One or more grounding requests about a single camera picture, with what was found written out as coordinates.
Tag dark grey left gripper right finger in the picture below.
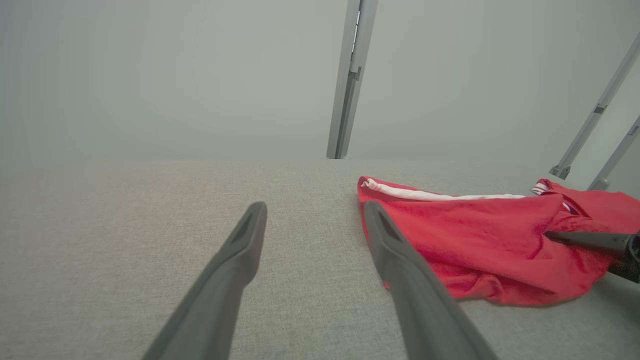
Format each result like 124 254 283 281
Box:
362 201 501 360

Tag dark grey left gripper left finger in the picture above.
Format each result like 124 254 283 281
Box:
142 201 268 360

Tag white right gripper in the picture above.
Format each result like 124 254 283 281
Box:
544 230 640 283

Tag red number 23 jersey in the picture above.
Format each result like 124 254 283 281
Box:
531 178 640 236

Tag red white-trimmed shorts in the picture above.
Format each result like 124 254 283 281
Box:
357 176 626 307

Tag short slanted grey metal post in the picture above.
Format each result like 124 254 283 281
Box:
587 115 640 192

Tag long slanted grey metal post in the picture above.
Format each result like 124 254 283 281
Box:
549 32 640 181

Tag grey metal partition post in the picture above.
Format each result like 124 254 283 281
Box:
326 0 379 160

